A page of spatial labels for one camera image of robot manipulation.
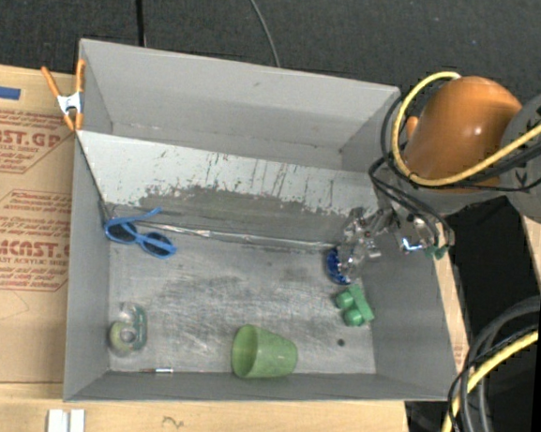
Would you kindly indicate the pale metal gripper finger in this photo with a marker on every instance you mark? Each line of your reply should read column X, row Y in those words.
column 358, row 226
column 353, row 260

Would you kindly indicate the blue round object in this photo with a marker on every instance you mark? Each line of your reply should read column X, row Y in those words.
column 332, row 263

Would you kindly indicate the green toy building block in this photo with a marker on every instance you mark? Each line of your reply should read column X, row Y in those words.
column 355, row 308

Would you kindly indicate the grey metal bin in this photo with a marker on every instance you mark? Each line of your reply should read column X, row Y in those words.
column 245, row 293

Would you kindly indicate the green plastic cup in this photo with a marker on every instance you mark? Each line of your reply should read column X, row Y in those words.
column 268, row 355

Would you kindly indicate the blue sunglasses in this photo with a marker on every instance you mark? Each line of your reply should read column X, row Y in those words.
column 148, row 243

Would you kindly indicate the small metal pin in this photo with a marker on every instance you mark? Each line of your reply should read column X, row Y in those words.
column 160, row 370

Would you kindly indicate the brown cardboard board red print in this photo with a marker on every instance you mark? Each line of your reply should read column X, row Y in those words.
column 12, row 319

